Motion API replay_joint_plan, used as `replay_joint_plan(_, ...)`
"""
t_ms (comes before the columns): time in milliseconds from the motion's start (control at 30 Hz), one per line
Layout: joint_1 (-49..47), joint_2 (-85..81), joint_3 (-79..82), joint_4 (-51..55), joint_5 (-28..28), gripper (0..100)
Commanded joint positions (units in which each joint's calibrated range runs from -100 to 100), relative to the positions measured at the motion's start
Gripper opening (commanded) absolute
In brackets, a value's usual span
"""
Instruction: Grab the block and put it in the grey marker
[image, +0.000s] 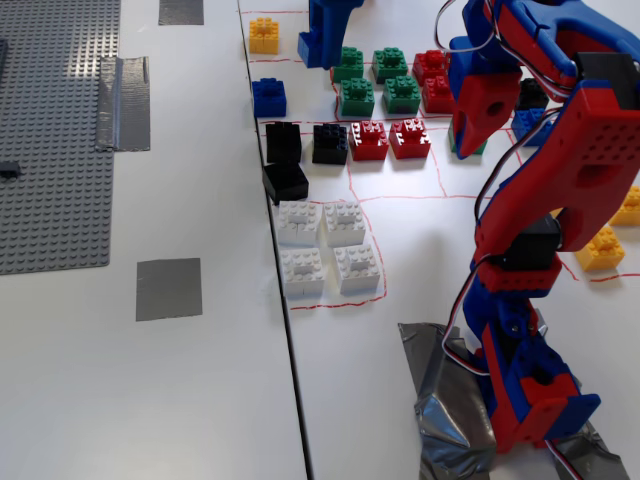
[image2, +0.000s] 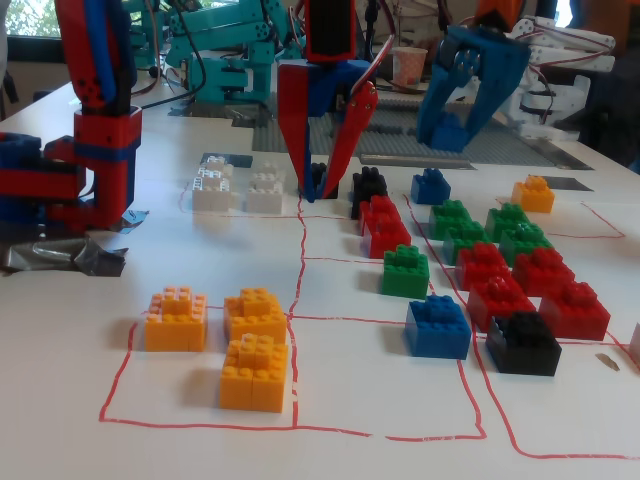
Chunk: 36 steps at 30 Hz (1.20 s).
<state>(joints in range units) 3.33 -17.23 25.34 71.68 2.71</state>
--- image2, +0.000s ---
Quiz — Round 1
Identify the grey duct tape strip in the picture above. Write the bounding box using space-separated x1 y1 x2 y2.
359 153 476 171

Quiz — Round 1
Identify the white brick block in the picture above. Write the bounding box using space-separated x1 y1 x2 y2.
245 172 286 215
191 173 236 214
252 159 286 181
202 155 235 179

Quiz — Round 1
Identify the patterned paper cup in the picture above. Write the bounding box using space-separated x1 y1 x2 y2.
391 46 430 87

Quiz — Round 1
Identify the red brick block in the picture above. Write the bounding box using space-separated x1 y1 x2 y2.
358 194 402 227
467 274 537 334
511 247 576 297
454 242 511 291
538 280 612 342
362 218 412 260

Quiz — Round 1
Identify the black stand pole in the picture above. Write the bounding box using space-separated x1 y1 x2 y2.
363 0 381 36

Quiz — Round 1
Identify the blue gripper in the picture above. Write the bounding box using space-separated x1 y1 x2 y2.
416 23 532 151

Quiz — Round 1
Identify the grey studded baseplate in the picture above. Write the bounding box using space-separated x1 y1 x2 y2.
252 92 581 169

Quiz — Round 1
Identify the orange brick block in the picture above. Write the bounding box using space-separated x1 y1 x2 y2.
223 287 289 346
510 174 556 214
218 333 290 414
143 284 209 353

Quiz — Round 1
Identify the red and blue gripper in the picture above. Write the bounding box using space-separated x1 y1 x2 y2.
277 58 380 204

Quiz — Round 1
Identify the dark grey brick frame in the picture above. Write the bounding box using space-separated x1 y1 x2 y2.
359 122 419 139

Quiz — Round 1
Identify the green brick block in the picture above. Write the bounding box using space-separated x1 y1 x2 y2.
498 224 555 266
442 222 494 266
428 198 476 240
484 202 531 244
380 243 431 300

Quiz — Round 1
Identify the crumpled silver duct tape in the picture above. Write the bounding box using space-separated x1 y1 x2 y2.
0 209 150 278

